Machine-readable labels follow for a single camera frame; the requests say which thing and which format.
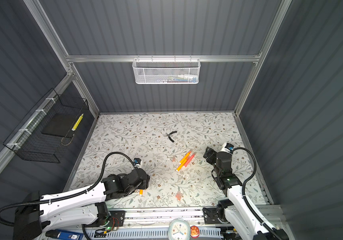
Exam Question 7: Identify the pink highlighter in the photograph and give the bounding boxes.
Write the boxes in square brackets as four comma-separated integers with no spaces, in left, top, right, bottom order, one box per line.
[183,152,196,167]

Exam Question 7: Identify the translucent pink cap front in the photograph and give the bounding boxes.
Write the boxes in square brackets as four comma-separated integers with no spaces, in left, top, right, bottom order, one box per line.
[175,191,183,201]

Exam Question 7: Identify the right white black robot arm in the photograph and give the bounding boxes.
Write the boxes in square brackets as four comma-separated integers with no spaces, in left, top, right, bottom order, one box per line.
[202,143,289,240]

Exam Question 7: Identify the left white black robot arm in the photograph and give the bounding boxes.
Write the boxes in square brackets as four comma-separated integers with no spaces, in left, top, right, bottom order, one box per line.
[13,168,150,240]

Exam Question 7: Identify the white analog clock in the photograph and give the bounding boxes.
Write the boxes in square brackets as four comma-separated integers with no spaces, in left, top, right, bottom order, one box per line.
[168,219,191,240]

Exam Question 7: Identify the red round badge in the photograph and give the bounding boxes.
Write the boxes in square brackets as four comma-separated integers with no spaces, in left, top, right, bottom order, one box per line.
[190,226,200,239]

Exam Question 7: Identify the yellow highlighter in basket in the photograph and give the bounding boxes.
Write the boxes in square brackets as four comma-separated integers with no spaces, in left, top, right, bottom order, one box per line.
[71,114,84,132]

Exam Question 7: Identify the blue black device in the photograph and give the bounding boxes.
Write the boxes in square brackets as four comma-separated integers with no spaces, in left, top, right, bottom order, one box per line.
[45,230,84,240]

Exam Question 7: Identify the black pad in basket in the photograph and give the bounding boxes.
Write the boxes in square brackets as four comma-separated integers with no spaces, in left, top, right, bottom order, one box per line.
[41,114,76,138]

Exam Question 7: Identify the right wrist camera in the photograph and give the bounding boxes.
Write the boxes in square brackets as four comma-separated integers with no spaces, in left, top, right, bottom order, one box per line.
[220,143,234,155]

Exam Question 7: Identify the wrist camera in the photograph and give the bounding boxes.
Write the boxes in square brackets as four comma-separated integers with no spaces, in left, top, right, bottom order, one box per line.
[220,143,234,155]
[134,158,142,168]

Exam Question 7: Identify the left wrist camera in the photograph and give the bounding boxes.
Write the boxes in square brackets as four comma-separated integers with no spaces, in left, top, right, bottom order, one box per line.
[134,158,142,168]

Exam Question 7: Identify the left black corrugated cable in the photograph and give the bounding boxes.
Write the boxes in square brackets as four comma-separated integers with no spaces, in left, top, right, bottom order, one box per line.
[0,151,138,227]

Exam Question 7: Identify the black corrugated cable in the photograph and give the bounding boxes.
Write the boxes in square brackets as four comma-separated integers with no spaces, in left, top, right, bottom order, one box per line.
[0,151,138,227]
[231,146,283,240]

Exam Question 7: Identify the black handled pliers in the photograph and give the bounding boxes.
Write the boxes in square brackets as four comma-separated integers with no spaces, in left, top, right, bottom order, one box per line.
[166,131,177,143]

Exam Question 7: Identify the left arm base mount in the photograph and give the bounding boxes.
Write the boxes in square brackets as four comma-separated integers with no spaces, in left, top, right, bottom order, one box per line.
[101,211,126,230]

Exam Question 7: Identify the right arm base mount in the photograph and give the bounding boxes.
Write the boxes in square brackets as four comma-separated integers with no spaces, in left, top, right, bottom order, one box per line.
[202,199,233,224]

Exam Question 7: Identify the right black corrugated cable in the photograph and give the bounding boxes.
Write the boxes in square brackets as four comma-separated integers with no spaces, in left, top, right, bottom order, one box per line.
[231,146,283,240]

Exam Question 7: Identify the white wire mesh basket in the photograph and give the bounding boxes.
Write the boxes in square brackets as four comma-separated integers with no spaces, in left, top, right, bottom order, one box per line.
[132,59,201,85]

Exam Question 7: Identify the black wire mesh basket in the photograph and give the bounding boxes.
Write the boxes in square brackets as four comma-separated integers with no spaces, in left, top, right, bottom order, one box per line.
[4,91,90,164]

